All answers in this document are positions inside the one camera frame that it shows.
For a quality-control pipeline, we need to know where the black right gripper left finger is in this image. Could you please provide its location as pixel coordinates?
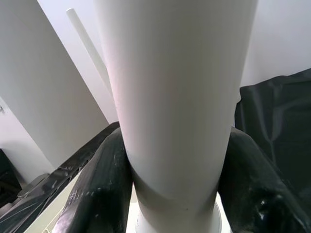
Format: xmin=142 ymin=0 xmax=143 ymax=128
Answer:
xmin=52 ymin=127 xmax=134 ymax=233

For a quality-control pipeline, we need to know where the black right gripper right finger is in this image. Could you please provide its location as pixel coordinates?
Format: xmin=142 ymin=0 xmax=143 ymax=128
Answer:
xmin=217 ymin=128 xmax=311 ymax=233

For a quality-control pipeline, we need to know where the white plastic table top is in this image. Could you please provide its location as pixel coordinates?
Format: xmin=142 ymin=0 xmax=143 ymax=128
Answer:
xmin=21 ymin=178 xmax=231 ymax=233

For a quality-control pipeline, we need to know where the white plastic table leg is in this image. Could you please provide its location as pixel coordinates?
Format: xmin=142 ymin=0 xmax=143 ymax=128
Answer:
xmin=66 ymin=8 xmax=114 ymax=98
xmin=93 ymin=0 xmax=258 ymax=233

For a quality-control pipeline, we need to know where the grey oval stool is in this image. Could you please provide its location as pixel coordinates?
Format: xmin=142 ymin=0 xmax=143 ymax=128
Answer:
xmin=17 ymin=173 xmax=52 ymax=199

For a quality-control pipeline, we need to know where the black cloth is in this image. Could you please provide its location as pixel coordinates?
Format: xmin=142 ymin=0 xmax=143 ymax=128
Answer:
xmin=0 ymin=69 xmax=311 ymax=233

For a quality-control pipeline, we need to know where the black leather chair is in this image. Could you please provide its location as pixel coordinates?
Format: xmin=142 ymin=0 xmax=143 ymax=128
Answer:
xmin=0 ymin=148 xmax=21 ymax=209

